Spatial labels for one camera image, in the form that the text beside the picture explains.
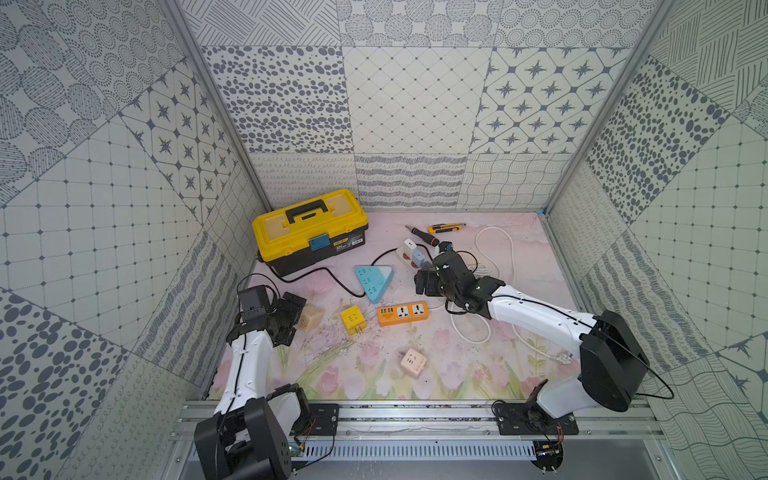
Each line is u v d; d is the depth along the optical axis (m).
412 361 0.78
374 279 0.98
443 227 1.15
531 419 0.66
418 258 0.98
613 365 0.43
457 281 0.64
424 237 1.11
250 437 0.39
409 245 1.01
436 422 0.76
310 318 0.84
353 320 0.86
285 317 0.76
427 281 0.77
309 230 0.93
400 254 1.05
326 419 0.74
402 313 0.90
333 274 0.93
